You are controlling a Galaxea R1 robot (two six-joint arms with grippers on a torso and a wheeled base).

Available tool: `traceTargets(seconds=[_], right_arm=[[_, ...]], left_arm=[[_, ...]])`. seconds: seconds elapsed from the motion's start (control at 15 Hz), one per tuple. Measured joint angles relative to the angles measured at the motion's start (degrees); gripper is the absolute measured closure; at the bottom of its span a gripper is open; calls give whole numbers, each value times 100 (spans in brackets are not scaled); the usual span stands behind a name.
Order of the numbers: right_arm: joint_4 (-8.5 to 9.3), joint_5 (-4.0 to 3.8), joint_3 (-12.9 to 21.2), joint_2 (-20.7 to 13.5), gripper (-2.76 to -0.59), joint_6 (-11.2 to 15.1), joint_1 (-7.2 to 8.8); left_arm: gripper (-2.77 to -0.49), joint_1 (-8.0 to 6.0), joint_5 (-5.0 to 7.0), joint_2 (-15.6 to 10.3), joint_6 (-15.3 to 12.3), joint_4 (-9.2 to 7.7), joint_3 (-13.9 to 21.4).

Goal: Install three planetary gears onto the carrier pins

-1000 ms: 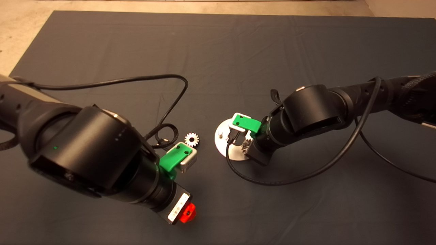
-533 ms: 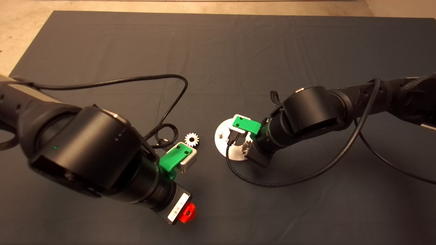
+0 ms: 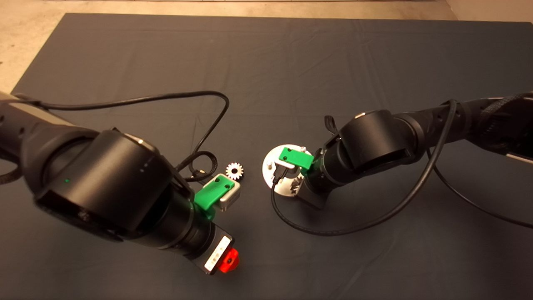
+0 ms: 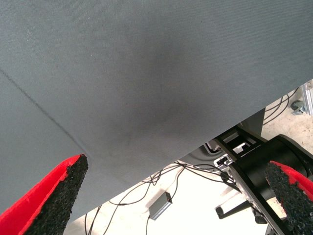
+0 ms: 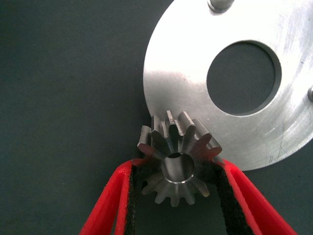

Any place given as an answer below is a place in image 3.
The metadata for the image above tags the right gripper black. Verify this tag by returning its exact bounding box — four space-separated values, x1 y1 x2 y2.
298 183 329 210

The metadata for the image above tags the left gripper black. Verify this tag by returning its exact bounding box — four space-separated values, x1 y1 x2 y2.
186 222 240 275

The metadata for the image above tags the round metal carrier plate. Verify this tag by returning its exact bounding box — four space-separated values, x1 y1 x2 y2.
262 144 309 198

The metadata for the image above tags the bright steel planetary gear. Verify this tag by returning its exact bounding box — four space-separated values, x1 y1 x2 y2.
225 162 244 180

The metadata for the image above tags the dark grey table cloth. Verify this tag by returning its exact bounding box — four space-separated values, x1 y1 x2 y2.
0 12 533 300

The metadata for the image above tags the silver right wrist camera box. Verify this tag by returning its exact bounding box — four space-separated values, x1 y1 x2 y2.
273 160 301 186

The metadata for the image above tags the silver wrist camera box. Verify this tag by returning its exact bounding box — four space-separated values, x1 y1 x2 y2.
273 160 301 186
219 177 241 212

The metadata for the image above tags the black right camera cable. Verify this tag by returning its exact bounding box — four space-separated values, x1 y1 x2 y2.
271 99 533 237

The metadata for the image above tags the black camera cable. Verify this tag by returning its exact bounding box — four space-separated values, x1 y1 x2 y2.
15 92 230 180
271 99 533 237

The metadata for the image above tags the green right camera mount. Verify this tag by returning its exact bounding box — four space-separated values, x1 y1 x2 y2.
278 146 315 170

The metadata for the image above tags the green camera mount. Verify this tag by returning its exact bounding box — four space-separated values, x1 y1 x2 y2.
278 146 315 170
194 174 234 220

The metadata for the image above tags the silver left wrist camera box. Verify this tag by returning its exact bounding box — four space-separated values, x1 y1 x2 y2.
219 177 241 212

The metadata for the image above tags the green left camera mount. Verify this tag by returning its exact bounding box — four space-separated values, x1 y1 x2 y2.
194 174 234 220

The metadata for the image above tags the thin black braided cable loop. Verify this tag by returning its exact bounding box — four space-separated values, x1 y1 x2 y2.
175 151 219 183

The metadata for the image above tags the black left camera cable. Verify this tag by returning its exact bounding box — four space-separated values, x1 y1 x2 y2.
15 92 230 180

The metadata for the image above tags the thick black braided cable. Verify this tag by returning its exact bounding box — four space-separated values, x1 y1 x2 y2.
0 160 21 185

